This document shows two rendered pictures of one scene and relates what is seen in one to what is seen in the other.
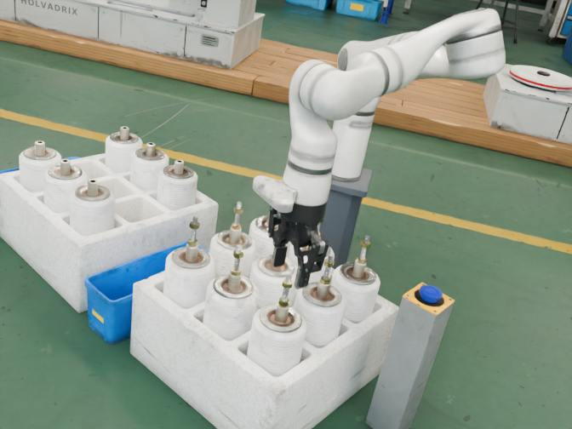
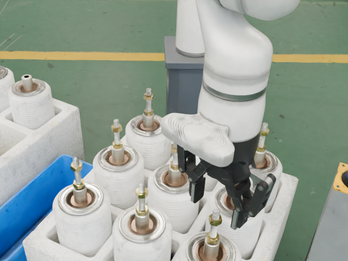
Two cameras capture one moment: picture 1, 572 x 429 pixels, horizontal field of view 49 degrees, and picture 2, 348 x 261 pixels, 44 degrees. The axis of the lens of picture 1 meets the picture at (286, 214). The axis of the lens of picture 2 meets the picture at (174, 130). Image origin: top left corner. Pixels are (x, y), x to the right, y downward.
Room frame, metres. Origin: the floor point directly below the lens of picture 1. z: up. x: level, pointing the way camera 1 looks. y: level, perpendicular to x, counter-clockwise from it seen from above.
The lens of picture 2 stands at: (0.50, 0.12, 0.79)
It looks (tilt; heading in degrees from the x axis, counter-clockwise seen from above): 37 degrees down; 348
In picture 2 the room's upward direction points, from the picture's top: 3 degrees clockwise
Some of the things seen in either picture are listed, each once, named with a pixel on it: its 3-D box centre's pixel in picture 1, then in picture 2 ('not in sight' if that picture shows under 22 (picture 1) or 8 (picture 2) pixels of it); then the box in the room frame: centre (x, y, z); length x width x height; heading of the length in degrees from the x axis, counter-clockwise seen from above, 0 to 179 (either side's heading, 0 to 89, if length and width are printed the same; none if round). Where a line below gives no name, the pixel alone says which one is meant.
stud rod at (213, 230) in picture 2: (285, 293); (214, 229); (0.89, -0.02, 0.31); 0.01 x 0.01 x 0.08
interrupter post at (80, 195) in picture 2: (191, 252); (80, 193); (1.03, 0.17, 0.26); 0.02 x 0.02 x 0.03
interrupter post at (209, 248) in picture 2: (282, 312); (211, 247); (0.89, -0.02, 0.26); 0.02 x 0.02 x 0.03
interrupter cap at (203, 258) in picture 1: (191, 258); (81, 199); (1.03, 0.17, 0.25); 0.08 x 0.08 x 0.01
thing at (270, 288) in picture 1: (269, 303); (172, 213); (1.05, 0.00, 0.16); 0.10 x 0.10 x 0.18
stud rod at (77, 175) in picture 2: (193, 234); (77, 175); (1.03, 0.17, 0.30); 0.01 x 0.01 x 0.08
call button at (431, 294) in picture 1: (430, 294); not in sight; (0.94, -0.28, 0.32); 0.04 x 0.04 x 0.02
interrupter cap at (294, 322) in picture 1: (280, 318); (210, 252); (0.89, -0.02, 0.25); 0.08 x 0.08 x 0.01
